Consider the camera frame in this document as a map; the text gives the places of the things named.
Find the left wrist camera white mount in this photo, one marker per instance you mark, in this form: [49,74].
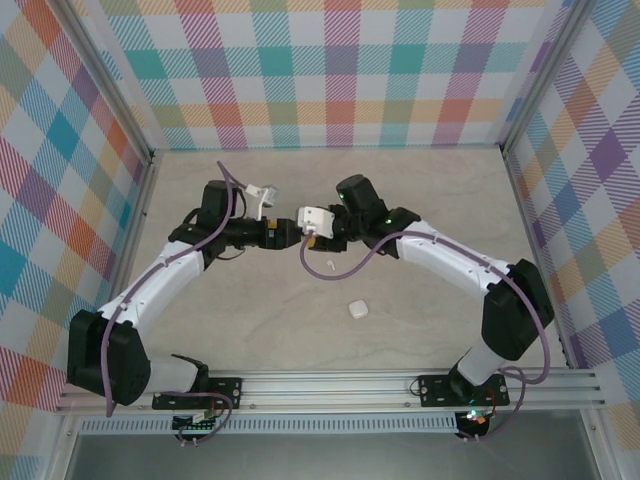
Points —
[270,194]

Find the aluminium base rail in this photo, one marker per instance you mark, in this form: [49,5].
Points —
[330,387]

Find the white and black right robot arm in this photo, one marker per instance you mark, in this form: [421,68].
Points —
[445,255]

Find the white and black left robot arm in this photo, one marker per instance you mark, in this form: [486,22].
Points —
[150,285]

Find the left control circuit board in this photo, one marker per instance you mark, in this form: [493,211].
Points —
[192,421]

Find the aluminium frame side rail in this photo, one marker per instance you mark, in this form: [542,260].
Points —
[130,250]
[536,250]

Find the aluminium frame post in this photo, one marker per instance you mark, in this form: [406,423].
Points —
[62,450]
[107,80]
[602,450]
[542,75]

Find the control circuit board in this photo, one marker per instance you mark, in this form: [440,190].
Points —
[475,417]
[192,421]

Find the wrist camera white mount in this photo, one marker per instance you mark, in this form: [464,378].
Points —
[317,220]
[270,194]

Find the right control circuit board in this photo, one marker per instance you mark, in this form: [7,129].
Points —
[475,417]

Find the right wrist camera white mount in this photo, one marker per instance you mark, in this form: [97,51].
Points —
[317,220]

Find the white earbud charging case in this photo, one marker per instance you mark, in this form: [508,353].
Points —
[357,309]

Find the grey metal shelf panel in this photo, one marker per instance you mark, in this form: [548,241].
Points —
[325,460]

